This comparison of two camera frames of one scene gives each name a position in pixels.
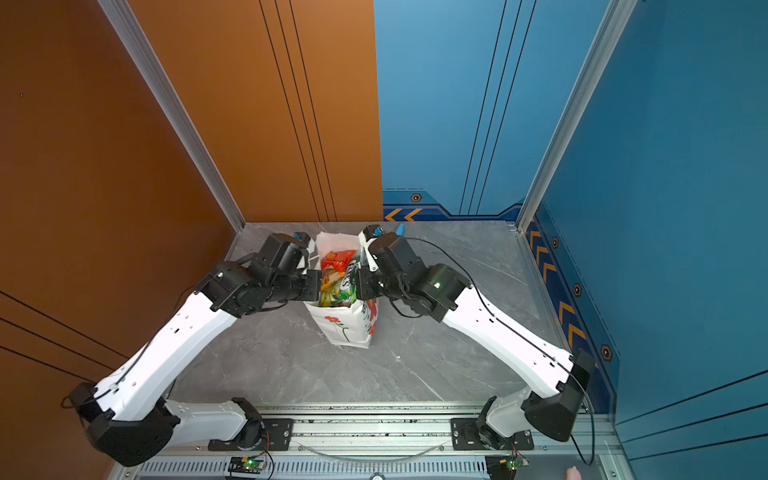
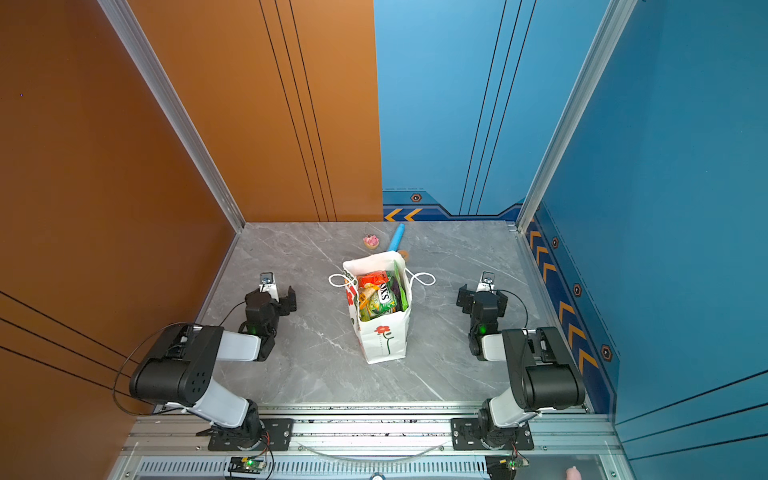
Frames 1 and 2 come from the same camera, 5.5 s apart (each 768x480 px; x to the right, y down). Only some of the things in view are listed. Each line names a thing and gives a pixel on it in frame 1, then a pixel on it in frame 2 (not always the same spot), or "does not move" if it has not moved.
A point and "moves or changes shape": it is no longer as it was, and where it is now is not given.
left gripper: x=315 y=279 -> x=284 y=307
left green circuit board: x=246 y=465 does not move
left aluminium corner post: x=123 y=18 does not move
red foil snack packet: x=337 y=261 moves or changes shape
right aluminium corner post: x=615 y=16 does not move
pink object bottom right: x=572 y=473 does not move
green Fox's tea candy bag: x=343 y=295 -> x=382 y=301
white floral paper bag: x=350 y=326 -> x=383 y=339
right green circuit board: x=504 y=467 does not move
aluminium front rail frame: x=405 y=447 does not move
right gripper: x=363 y=281 -> x=468 y=298
